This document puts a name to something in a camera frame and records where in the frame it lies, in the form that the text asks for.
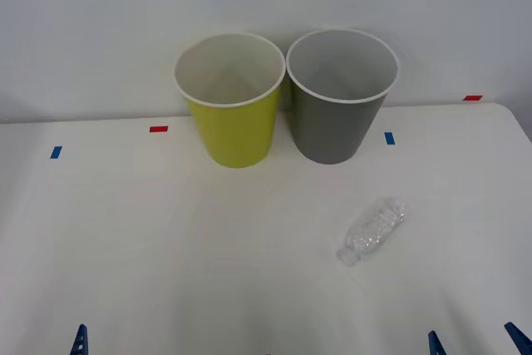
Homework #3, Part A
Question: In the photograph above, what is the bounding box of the yellow-green plastic waste bin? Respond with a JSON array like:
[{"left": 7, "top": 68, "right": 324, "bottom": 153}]
[{"left": 173, "top": 32, "right": 287, "bottom": 169}]

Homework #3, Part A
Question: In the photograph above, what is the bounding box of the grey plastic waste bin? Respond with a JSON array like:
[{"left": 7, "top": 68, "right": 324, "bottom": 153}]
[{"left": 285, "top": 28, "right": 400, "bottom": 165}]

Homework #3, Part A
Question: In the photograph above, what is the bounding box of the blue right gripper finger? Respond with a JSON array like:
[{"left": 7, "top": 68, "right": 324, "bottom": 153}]
[
  {"left": 427, "top": 330, "right": 448, "bottom": 355},
  {"left": 504, "top": 321, "right": 532, "bottom": 355}
]

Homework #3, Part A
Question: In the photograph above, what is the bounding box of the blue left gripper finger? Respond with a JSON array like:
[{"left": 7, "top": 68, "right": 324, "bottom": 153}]
[{"left": 69, "top": 323, "right": 89, "bottom": 355}]

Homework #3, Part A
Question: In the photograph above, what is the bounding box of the clear plastic bottle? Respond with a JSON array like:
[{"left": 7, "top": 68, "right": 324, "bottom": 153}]
[{"left": 335, "top": 195, "right": 407, "bottom": 267}]

